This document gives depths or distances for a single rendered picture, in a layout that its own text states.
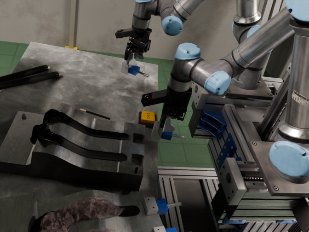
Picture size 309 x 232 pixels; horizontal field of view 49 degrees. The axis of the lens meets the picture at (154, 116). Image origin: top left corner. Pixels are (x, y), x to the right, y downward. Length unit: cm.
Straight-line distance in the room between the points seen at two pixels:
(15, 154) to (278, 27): 93
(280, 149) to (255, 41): 33
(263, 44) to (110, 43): 253
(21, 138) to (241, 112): 90
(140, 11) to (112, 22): 194
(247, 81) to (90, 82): 74
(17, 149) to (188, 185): 116
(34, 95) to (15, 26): 193
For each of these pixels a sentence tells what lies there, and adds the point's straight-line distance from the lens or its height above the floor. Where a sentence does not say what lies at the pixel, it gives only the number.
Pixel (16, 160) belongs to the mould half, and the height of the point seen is 86.
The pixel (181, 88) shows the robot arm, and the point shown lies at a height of 117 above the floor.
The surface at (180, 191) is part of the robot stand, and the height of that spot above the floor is 21.
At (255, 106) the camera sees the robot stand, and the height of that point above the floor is 95.
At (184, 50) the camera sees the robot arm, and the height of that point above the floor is 130.
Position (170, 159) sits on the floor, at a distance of 250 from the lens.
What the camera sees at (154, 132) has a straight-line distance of 126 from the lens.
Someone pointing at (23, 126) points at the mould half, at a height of 86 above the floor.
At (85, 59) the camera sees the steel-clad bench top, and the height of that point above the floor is 80.
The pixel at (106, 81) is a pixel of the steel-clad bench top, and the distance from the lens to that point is 170.
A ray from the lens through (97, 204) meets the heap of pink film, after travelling 105.
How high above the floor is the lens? 179
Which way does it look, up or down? 39 degrees down
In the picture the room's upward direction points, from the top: 15 degrees clockwise
